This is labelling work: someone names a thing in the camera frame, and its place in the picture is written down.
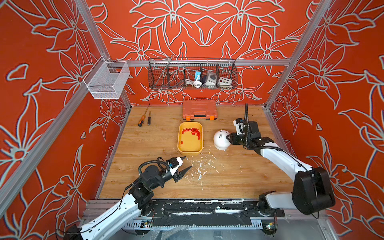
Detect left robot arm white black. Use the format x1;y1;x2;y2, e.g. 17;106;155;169
56;156;192;240

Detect yellow plastic tray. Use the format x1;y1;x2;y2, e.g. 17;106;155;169
177;122;204;156

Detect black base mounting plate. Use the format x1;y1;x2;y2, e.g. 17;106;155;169
150;199;285;227

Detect orange tool case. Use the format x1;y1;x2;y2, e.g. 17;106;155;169
182;99;218;121

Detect white dome screw fixture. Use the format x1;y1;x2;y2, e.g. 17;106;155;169
214;130;231;151

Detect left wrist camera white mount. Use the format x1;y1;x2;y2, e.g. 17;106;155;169
167;158;182;175

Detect white round dial device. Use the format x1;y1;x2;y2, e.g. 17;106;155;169
205;72;217;87

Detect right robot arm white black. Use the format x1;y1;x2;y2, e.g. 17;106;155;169
226;109;336;216

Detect white coiled cable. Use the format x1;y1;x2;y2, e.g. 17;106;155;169
184;78;202;89

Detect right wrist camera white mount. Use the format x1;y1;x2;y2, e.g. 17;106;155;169
233;118;245;135

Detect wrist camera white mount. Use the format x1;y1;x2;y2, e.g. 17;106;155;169
233;118;245;135
167;158;182;175

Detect white button box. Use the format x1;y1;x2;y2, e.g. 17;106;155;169
219;77;233;89

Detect black wire wall basket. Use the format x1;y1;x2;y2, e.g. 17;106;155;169
148;57;238;90

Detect clear acrylic wall box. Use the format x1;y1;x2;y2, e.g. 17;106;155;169
84;62;130;100

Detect blue white small box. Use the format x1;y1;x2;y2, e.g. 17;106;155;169
194;71;201;82

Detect orange handled screwdriver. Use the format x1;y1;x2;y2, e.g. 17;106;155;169
138;106;149;127

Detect red sleeves pile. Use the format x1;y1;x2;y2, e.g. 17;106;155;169
182;128;202;140

